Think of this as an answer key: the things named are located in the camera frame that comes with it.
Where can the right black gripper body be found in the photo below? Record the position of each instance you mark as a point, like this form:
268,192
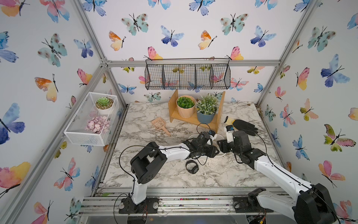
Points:
227,147

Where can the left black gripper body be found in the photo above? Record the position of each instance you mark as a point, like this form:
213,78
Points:
209,151

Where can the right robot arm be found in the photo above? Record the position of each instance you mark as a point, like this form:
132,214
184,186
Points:
305,203

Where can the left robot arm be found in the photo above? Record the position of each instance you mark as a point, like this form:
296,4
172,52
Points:
147,163

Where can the white storage box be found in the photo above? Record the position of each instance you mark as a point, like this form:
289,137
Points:
215,143

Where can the black work glove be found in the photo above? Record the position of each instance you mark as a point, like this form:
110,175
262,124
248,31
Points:
242,125

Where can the blue pot herb plant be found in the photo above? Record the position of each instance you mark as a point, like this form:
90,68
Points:
207,107

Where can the pink pot green plant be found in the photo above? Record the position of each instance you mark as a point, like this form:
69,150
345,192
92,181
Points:
186,106

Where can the wooden shelf stand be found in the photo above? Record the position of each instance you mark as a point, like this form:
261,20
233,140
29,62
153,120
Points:
174,113

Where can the pink flower decoration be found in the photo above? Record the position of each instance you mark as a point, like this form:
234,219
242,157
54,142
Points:
98,125

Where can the succulent in white pot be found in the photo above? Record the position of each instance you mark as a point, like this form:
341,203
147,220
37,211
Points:
104,106

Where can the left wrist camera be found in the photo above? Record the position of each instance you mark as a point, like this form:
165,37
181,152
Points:
212,135

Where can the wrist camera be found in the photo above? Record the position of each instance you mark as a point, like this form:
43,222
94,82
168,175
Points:
229,133
212,135

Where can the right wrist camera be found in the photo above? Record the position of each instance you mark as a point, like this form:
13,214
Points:
229,133

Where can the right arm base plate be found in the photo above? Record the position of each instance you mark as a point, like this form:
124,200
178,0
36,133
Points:
249,203

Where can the black wire basket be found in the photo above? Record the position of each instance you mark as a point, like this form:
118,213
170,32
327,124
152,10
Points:
194,74

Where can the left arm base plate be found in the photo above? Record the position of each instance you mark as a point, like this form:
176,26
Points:
148,206

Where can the white mesh wall shelf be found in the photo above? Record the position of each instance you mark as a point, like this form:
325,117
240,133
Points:
75,130

